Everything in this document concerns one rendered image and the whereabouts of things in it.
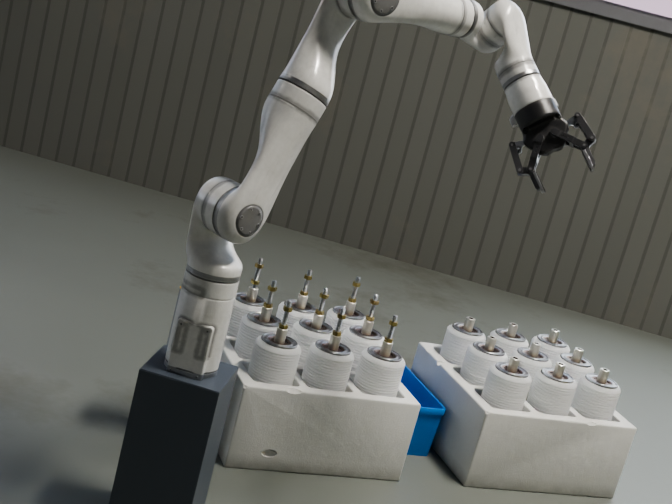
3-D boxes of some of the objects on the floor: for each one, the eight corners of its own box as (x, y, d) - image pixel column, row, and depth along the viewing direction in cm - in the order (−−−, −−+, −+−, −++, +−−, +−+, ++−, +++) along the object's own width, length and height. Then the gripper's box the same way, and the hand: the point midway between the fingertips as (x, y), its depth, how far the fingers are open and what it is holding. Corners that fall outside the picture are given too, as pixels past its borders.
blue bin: (433, 458, 267) (448, 410, 264) (390, 454, 262) (404, 406, 259) (385, 400, 293) (398, 356, 290) (345, 396, 289) (357, 351, 286)
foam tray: (613, 499, 270) (637, 428, 266) (463, 487, 256) (486, 412, 252) (534, 422, 305) (555, 358, 301) (399, 408, 291) (418, 341, 286)
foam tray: (399, 481, 250) (421, 404, 246) (223, 467, 236) (244, 385, 231) (341, 402, 285) (360, 333, 281) (185, 385, 271) (202, 313, 266)
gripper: (492, 116, 208) (527, 194, 204) (570, 81, 206) (607, 158, 202) (495, 128, 215) (530, 203, 212) (571, 93, 213) (607, 168, 210)
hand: (566, 178), depth 207 cm, fingers open, 9 cm apart
